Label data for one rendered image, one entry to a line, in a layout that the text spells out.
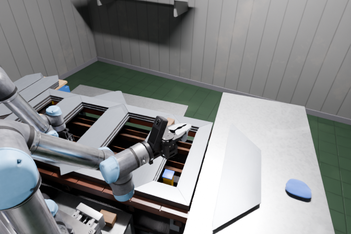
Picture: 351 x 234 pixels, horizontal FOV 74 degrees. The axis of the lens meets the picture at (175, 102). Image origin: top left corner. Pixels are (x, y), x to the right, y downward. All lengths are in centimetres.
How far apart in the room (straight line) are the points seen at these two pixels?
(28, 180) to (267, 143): 126
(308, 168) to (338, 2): 229
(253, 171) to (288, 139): 40
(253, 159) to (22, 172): 109
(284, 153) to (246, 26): 229
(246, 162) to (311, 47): 240
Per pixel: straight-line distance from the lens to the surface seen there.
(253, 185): 126
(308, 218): 129
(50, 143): 79
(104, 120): 192
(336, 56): 356
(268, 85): 375
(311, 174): 146
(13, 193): 62
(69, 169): 164
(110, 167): 77
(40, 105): 234
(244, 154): 139
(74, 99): 225
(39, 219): 76
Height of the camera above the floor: 204
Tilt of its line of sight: 35 degrees down
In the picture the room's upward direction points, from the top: 1 degrees clockwise
